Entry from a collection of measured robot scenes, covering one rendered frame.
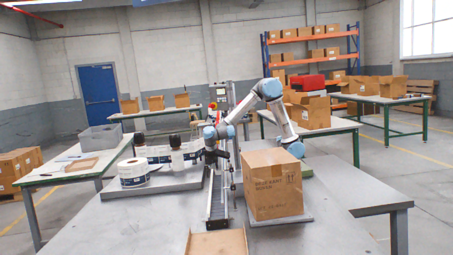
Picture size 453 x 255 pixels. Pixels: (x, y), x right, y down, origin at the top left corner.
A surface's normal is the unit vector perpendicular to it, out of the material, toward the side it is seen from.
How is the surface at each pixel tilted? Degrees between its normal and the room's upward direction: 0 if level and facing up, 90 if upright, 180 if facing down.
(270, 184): 90
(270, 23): 90
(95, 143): 90
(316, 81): 90
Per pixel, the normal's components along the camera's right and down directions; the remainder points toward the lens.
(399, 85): 0.04, 0.12
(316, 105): 0.22, 0.33
